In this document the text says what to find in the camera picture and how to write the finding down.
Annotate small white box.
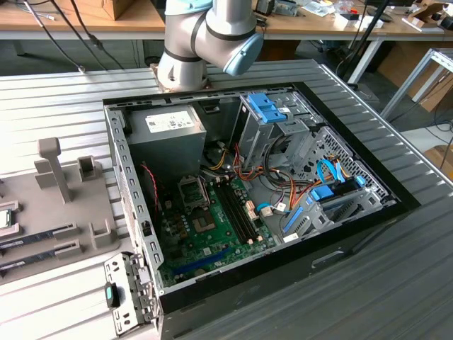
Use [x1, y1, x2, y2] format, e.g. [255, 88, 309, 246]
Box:
[334, 13, 385, 30]

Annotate hinged metal card bracket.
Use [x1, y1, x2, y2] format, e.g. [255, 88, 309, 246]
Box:
[102, 250, 162, 338]

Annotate large brown cardboard box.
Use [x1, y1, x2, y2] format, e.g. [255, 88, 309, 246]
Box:
[375, 41, 453, 113]

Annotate white plug with blue wire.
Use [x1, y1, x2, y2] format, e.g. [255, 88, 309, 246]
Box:
[256, 201, 287, 217]

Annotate light blue data wire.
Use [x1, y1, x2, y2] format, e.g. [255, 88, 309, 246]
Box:
[316, 158, 351, 186]

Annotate small open cardboard box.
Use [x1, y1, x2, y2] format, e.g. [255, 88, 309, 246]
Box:
[406, 1, 445, 31]

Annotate black tripod pole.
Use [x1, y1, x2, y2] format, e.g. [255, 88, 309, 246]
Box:
[345, 0, 392, 85]

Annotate tan cardboard box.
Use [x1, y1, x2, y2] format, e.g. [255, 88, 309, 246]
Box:
[56, 0, 136, 21]

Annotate grey power supply unit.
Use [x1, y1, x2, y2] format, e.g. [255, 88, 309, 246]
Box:
[125, 104, 208, 178]

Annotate blue expansion slot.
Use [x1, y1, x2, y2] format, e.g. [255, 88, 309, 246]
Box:
[172, 246, 234, 278]

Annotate grey parts rack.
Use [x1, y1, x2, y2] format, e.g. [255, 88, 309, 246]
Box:
[0, 137, 123, 286]

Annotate metal disk bay cage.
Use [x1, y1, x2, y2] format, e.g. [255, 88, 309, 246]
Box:
[234, 91, 325, 175]

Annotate RAM stick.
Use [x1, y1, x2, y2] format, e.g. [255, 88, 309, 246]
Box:
[0, 246, 59, 272]
[0, 226, 57, 249]

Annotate green motherboard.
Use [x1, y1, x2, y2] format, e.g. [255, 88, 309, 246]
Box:
[155, 173, 281, 286]

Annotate red black twisted wire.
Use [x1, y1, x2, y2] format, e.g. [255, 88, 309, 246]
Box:
[139, 161, 161, 215]

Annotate thin metal locking lever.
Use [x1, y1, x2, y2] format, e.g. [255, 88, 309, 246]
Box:
[198, 174, 213, 210]

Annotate silver CPU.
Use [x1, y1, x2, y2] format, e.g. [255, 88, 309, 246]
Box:
[0, 208, 13, 232]

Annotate perforated metal drive cage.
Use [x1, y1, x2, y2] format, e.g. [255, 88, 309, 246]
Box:
[282, 125, 398, 245]

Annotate black open PC case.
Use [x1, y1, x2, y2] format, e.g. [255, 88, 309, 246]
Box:
[102, 81, 422, 340]

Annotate large blue disk carrier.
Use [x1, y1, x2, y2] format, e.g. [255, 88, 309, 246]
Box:
[247, 92, 295, 124]

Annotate black latch with blue tab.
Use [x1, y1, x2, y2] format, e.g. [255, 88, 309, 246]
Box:
[104, 282, 122, 309]

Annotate small brown cardboard box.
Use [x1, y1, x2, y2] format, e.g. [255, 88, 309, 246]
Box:
[423, 144, 453, 173]

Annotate black RAM slot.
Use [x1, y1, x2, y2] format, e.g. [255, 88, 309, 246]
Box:
[214, 181, 251, 245]
[222, 178, 259, 242]

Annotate aluminium profile frame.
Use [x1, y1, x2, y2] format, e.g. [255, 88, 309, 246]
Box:
[379, 47, 453, 121]

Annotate small blue carrier handle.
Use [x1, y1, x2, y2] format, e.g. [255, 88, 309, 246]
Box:
[309, 186, 336, 203]

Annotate blue plastic rail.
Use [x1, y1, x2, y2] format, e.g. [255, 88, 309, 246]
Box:
[282, 204, 306, 235]

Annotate black case fan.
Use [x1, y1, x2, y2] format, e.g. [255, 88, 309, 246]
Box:
[139, 161, 164, 215]

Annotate orange yellow wire bundle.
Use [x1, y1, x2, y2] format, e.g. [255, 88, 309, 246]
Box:
[208, 141, 309, 213]

